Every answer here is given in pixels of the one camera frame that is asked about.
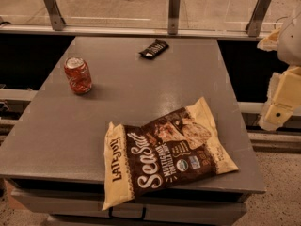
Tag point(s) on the black drawer handle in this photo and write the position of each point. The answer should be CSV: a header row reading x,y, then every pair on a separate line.
x,y
127,212

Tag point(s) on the left metal rail bracket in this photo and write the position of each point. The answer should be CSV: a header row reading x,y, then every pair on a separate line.
x,y
56,19

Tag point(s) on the tortilla chips bag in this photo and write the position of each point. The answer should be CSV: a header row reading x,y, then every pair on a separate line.
x,y
178,148

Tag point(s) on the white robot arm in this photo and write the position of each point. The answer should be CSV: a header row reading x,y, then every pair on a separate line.
x,y
289,40

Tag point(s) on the right metal rail bracket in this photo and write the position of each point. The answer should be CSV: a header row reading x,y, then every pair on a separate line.
x,y
253,28

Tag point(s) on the grey drawer front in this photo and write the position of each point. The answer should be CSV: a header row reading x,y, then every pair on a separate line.
x,y
86,209

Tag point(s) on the middle metal rail bracket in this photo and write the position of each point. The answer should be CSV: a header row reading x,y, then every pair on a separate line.
x,y
173,16

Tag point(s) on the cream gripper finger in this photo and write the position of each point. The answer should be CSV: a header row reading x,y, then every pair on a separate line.
x,y
270,43
283,98

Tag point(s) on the black snack bar wrapper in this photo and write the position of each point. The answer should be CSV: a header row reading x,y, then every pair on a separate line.
x,y
154,50

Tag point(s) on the metal rail bracket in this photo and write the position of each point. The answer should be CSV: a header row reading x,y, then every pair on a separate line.
x,y
56,19
253,28
173,16

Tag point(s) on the red coke can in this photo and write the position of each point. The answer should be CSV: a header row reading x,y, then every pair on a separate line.
x,y
78,75

